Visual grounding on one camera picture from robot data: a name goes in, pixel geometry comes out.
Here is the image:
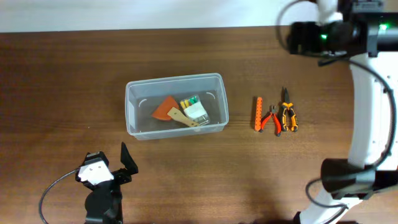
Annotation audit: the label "orange scraper with wooden handle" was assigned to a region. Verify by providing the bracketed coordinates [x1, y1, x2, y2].
[152, 96, 199, 127]

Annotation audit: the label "clear plastic storage container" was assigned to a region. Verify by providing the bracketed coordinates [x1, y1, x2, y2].
[125, 73, 229, 140]

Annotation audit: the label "clear box of coloured bits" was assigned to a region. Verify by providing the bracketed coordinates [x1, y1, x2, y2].
[179, 95, 210, 126]

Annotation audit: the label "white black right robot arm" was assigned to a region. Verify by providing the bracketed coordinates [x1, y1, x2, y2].
[280, 1, 397, 224]

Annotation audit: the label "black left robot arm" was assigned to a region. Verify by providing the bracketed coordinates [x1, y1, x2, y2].
[75, 142, 139, 224]

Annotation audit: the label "orange black long-nose pliers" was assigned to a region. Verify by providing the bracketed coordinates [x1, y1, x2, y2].
[279, 87, 299, 132]

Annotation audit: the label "orange perforated plastic bar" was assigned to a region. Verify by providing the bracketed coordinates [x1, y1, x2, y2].
[254, 97, 262, 132]

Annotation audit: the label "red handled side cutters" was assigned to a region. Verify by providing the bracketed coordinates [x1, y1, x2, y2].
[258, 105, 282, 138]

